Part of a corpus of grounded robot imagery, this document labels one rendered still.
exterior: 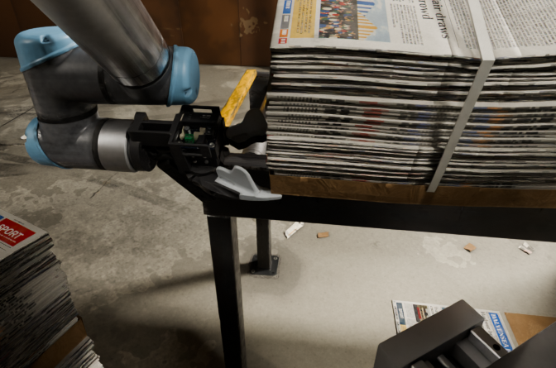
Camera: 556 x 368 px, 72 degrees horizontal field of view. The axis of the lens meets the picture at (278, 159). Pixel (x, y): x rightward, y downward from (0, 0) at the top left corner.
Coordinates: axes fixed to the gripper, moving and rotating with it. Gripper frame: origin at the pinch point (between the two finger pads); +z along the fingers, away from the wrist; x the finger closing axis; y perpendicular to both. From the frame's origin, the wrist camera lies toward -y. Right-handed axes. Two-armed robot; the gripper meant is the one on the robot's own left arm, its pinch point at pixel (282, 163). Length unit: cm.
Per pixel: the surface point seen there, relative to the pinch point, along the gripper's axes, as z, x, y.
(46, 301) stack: -31.5, -18.9, -10.1
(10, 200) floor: -147, 55, -116
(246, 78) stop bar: -15, 48, -25
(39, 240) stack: -30.7, -13.6, -1.8
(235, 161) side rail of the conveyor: -10.1, 9.6, -12.8
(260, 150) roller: -6.4, 14.8, -15.4
